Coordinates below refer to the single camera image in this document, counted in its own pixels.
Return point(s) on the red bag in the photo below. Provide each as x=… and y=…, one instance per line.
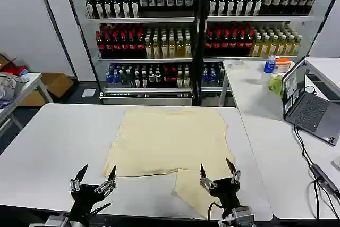
x=18, y=71

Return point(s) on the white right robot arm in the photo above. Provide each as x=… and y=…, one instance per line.
x=239, y=217

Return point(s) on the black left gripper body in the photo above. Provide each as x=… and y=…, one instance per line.
x=85, y=197

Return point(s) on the beige shirt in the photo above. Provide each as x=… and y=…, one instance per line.
x=170, y=142

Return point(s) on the white paper sheet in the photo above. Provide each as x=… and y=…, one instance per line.
x=88, y=92

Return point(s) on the green cloth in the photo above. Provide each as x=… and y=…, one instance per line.
x=276, y=84

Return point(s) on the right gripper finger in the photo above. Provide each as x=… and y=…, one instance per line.
x=233, y=173
x=205, y=179

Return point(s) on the clear water bottle blue label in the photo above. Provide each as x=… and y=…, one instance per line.
x=268, y=68

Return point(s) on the shelf rack with bottles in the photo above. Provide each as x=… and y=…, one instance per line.
x=170, y=38

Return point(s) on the pile of grey clothes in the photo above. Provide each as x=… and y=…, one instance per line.
x=10, y=86

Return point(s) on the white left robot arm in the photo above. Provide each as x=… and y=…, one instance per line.
x=57, y=221

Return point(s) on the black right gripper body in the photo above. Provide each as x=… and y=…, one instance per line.
x=225, y=189

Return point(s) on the dark grey laptop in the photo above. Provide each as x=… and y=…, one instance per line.
x=310, y=112

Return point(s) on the grey side table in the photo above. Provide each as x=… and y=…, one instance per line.
x=32, y=84

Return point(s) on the orange and white box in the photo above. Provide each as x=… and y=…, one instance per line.
x=284, y=66

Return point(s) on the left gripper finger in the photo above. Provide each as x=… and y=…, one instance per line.
x=107, y=183
x=79, y=176

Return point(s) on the small cardboard box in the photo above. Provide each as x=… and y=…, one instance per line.
x=6, y=60

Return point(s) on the large open cardboard box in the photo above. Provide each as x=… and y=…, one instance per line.
x=57, y=83

